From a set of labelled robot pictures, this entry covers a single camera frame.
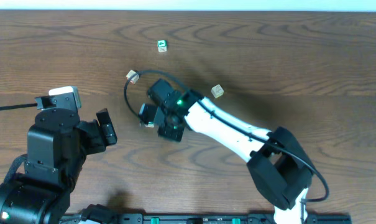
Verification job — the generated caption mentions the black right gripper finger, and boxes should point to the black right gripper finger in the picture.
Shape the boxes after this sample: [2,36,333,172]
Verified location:
[139,103,158,125]
[157,125,185,142]

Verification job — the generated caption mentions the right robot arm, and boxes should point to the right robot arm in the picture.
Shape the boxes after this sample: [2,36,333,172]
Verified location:
[139,79,314,223]

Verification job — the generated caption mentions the green top block far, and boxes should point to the green top block far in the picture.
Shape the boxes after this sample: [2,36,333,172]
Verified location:
[157,40,167,53]

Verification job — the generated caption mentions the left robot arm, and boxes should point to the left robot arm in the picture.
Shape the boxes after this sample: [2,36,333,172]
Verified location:
[0,108,117,224]

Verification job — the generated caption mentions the plain wooden picture block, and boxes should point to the plain wooden picture block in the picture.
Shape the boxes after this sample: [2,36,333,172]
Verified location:
[126,70,140,84]

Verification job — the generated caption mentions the green letter R block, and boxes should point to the green letter R block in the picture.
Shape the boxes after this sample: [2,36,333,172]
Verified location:
[144,123,154,128]

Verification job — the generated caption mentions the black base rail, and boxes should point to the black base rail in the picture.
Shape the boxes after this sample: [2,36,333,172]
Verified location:
[60,203,352,224]

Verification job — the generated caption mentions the yellow sided wooden block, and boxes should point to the yellow sided wooden block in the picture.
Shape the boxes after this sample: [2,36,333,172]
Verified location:
[211,84,224,98]

